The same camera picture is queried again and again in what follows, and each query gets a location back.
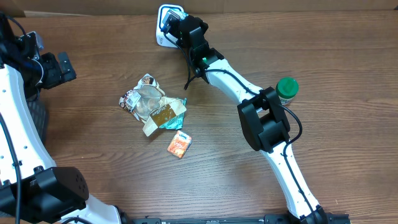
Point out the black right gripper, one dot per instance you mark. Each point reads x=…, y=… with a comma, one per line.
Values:
x=204, y=27

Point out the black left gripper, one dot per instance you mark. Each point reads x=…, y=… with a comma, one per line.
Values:
x=57, y=76

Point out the clear cookie wrapper bag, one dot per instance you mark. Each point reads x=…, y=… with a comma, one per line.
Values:
x=148, y=103

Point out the teal snack packet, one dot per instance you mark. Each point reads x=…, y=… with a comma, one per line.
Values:
x=175, y=123

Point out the green lid jar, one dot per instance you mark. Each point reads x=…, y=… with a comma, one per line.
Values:
x=287, y=88

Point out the orange tissue pack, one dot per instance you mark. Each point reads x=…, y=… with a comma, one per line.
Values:
x=179, y=144

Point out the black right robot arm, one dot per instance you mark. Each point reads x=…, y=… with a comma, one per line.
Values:
x=262, y=116

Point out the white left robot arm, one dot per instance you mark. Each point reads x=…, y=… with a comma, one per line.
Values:
x=33, y=188

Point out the white barcode scanner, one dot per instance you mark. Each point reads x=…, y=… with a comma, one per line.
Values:
x=161, y=40

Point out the black mesh basket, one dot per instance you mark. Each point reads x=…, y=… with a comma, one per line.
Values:
x=39, y=115

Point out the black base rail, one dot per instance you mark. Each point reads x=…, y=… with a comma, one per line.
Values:
x=266, y=219

